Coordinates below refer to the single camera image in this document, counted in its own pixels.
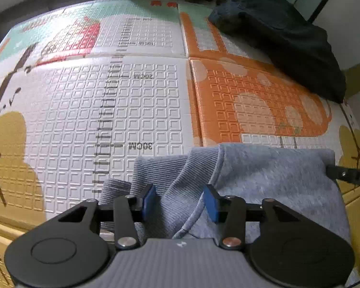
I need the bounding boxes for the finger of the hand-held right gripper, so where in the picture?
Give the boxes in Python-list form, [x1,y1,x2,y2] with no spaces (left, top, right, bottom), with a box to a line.
[325,164,360,190]

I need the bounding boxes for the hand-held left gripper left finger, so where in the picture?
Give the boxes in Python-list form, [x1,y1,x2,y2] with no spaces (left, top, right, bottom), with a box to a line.
[58,183,157,250]

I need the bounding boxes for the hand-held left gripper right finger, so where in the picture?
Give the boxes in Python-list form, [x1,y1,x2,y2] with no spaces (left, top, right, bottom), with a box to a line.
[203,184,303,250]

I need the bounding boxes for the grey sweatshirt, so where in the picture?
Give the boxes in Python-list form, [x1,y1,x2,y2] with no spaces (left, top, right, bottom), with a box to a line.
[100,143,352,245]

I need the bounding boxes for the printed foam play mat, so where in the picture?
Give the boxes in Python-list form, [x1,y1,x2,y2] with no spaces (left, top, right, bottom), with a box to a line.
[0,0,360,288]

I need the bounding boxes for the dark jeans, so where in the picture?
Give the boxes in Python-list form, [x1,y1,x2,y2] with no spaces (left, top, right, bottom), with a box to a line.
[208,0,347,104]

